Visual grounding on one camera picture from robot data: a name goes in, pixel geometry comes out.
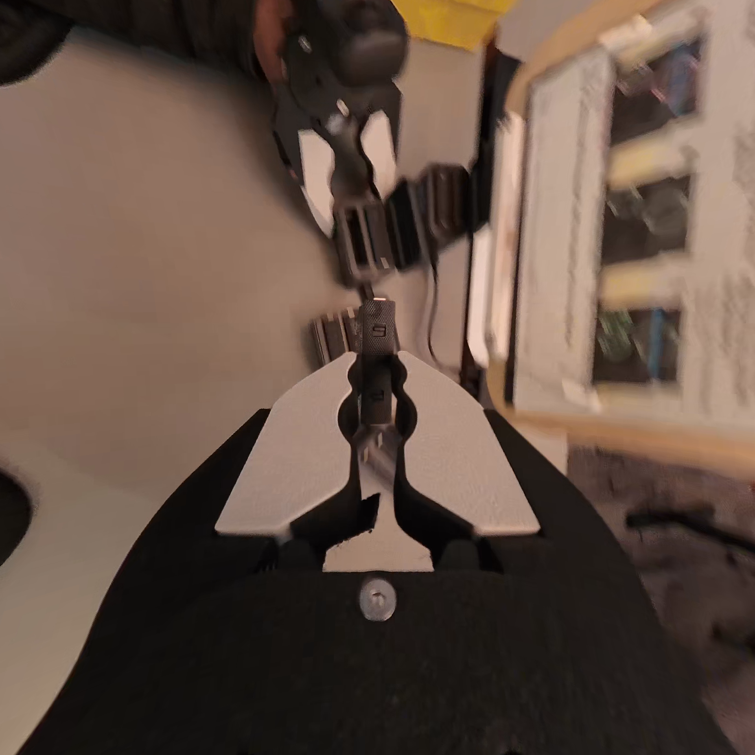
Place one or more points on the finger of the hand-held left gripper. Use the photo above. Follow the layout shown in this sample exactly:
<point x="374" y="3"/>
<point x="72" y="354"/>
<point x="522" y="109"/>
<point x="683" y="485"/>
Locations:
<point x="382" y="150"/>
<point x="315" y="177"/>

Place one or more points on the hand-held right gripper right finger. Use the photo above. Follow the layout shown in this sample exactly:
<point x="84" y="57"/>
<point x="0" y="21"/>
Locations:
<point x="466" y="460"/>

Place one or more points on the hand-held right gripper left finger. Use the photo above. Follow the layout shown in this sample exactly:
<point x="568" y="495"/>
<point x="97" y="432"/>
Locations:
<point x="295" y="460"/>

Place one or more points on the yellow plastic bin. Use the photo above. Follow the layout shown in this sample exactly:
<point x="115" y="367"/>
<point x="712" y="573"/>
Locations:
<point x="454" y="20"/>

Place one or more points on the person's left hand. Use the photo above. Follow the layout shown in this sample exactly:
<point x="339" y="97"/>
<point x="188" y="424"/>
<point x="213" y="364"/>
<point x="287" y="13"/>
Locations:
<point x="271" y="35"/>

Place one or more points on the instruction sheet on wooden stand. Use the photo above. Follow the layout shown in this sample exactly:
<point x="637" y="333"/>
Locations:
<point x="649" y="439"/>

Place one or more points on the printed paper sheet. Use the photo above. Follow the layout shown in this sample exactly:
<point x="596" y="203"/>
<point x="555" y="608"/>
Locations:
<point x="560" y="236"/>

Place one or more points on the black chair armrest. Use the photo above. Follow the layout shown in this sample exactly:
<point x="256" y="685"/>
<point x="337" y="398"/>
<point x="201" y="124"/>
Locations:
<point x="12" y="513"/>

